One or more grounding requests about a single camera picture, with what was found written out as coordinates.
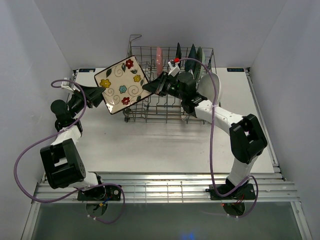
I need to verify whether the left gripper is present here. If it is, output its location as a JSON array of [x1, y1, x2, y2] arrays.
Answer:
[[68, 83, 107, 118]]

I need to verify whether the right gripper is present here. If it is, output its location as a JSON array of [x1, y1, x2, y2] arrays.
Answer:
[[142, 71, 186, 101]]

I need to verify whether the cream square flower plate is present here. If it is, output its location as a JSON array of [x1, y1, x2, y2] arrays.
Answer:
[[94, 55, 152, 115]]

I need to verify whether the pink dotted round plate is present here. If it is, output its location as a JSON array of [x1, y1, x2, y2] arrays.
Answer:
[[156, 47, 163, 77]]

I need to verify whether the black floral square plate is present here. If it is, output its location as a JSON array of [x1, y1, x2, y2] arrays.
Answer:
[[174, 42, 182, 69]]

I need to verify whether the teal square plate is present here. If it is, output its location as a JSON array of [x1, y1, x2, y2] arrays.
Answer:
[[185, 44, 197, 74]]

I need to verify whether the green round flower plate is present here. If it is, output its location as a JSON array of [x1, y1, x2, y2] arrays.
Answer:
[[194, 46, 205, 81]]

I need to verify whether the white oval plate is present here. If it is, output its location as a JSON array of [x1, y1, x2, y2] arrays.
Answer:
[[198, 73, 222, 104]]

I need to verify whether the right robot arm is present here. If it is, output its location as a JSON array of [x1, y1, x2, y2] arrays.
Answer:
[[143, 72, 268, 199]]

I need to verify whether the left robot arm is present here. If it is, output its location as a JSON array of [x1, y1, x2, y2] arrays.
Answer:
[[40, 85, 106, 200]]

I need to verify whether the blue label right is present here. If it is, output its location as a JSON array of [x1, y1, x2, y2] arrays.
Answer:
[[226, 67, 245, 73]]

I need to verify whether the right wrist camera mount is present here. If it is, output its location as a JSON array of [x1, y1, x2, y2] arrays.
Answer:
[[168, 58, 180, 77]]

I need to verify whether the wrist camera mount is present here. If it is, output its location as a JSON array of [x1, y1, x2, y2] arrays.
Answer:
[[168, 58, 180, 77], [60, 77, 74, 92]]

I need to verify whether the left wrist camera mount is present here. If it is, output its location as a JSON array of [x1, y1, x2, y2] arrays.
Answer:
[[60, 77, 74, 92]]

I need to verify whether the grey wire dish rack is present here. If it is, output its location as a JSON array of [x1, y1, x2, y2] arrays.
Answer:
[[123, 34, 217, 122]]

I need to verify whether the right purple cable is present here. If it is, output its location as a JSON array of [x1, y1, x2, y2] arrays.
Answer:
[[178, 57, 258, 220]]

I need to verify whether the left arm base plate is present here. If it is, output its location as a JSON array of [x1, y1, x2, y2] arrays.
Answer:
[[77, 184, 122, 202]]

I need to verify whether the aluminium table frame rail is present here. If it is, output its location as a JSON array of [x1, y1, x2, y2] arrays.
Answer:
[[31, 172, 301, 205]]

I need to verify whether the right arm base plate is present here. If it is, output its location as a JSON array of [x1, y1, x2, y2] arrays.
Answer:
[[205, 183, 256, 200]]

